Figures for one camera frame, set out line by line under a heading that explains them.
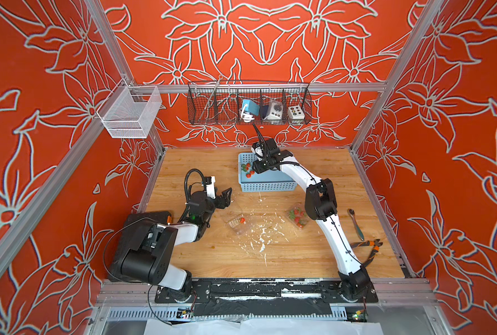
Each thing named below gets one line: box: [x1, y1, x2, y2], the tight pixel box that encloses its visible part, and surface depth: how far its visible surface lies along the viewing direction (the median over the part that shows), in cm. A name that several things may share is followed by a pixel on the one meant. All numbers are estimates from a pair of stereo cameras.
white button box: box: [287, 105, 306, 120], surface depth 97 cm
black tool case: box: [107, 210, 178, 286], surface depth 45 cm
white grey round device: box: [263, 100, 284, 121], surface depth 93 cm
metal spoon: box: [347, 207, 366, 242], surface depth 90 cm
